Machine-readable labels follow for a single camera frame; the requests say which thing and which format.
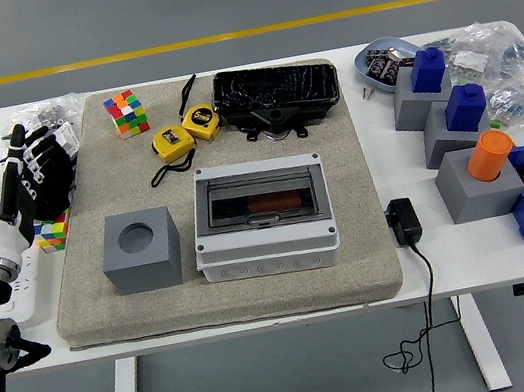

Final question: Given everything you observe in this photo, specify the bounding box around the grey electrical box clear lid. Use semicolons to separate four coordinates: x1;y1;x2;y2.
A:
179;145;346;290

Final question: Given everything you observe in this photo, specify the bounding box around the orange cylinder battery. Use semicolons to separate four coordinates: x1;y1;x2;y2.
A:
461;127;520;186
246;187;305;217

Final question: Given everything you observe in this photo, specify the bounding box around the blue block battery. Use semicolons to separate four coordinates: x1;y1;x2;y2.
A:
405;44;452;98
439;80;492;136

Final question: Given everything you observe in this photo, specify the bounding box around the colourful puzzle cube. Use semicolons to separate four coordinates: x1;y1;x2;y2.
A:
30;207;78;257
101;86;153;144

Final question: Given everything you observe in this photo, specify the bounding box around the black cloth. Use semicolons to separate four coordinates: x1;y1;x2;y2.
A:
20;135;85;223

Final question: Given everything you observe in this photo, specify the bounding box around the white power strip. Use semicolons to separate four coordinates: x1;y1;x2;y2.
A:
0;243;62;334

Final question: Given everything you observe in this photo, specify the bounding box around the clear bag of screws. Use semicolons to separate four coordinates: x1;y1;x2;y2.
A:
0;89;92;146

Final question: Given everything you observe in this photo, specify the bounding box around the grey block with round hole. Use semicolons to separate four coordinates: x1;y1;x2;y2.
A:
93;203;188;299
429;139;524;228

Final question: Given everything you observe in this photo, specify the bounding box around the yellow tape measure plain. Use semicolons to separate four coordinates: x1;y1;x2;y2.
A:
141;122;202;189

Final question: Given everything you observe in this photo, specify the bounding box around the black power adapter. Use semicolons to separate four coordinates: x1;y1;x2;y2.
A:
382;195;426;250

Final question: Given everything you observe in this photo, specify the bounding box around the yellow tape measure printed 5m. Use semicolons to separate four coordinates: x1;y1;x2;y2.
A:
171;69;226;146

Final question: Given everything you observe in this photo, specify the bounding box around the grey-brown mat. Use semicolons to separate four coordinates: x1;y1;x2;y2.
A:
17;46;408;358

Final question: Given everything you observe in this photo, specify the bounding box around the grey block holder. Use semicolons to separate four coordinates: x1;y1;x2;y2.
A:
415;91;498;172
384;59;460;137

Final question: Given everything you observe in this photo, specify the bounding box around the black plastic tray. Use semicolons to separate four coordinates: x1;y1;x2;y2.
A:
207;51;346;139

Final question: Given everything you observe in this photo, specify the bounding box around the dark printed packet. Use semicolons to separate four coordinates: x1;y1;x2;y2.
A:
364;46;390;62
364;52;404;87

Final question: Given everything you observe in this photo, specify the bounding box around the blue-grey dish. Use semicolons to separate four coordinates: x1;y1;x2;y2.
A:
350;30;430;99

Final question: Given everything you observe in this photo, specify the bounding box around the black adapter cord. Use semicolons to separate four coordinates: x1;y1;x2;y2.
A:
363;237;475;392

